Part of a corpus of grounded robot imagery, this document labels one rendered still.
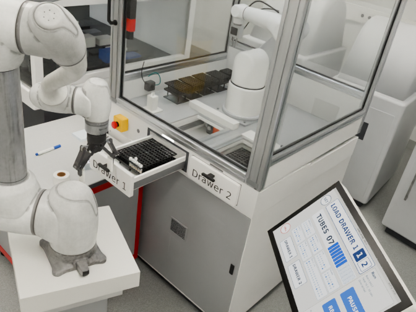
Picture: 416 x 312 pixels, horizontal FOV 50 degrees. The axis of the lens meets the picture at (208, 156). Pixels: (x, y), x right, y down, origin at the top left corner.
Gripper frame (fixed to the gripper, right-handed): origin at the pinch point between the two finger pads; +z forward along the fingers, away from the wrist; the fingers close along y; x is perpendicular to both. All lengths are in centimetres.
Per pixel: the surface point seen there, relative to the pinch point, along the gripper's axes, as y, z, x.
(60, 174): -2.5, 12.4, 23.4
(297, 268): 11, -10, -90
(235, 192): 41, 2, -42
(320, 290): 5, -13, -100
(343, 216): 25, -26, -93
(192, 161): 40.8, 0.0, -16.2
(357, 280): 8, -22, -107
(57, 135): 17, 15, 59
